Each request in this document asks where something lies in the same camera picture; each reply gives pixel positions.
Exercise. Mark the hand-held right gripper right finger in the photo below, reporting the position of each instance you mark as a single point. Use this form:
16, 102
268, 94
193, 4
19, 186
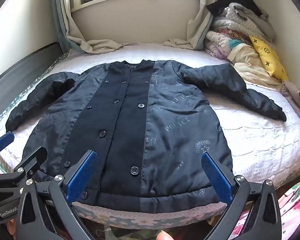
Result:
216, 180

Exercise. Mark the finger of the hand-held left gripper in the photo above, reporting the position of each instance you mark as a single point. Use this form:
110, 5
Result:
36, 156
3, 140

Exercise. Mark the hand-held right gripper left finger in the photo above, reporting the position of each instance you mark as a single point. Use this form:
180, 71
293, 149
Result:
82, 177

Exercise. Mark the dark navy buttoned coat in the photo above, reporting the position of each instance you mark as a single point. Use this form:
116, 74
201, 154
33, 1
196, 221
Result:
130, 120

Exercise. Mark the person's right hand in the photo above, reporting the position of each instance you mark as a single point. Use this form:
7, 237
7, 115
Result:
165, 236

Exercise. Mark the white quilted bed cover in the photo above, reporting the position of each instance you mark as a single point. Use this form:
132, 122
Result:
252, 140

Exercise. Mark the pink strawberry print cloth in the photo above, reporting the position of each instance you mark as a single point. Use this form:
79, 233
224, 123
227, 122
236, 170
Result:
295, 205

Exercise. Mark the brown striped cloth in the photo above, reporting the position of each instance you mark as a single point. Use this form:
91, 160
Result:
296, 97

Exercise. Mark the cream blanket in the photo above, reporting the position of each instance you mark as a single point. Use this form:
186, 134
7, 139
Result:
250, 65

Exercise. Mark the beige curtain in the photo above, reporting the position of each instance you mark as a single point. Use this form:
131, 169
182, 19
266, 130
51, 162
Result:
77, 35
195, 30

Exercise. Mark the yellow patterned pillow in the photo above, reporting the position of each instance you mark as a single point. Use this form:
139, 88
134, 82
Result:
270, 57

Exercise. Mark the pink patterned quilt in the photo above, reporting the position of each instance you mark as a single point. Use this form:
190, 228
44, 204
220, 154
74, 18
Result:
220, 45

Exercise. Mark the grey dotted quilt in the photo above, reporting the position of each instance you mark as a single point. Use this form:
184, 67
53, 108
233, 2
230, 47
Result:
240, 27

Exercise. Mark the grey garment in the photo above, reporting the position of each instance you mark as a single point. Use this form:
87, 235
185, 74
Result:
252, 13

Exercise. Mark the black cloth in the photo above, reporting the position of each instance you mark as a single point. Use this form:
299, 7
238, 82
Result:
222, 6

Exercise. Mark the grey bed frame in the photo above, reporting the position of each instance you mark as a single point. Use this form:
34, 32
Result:
20, 65

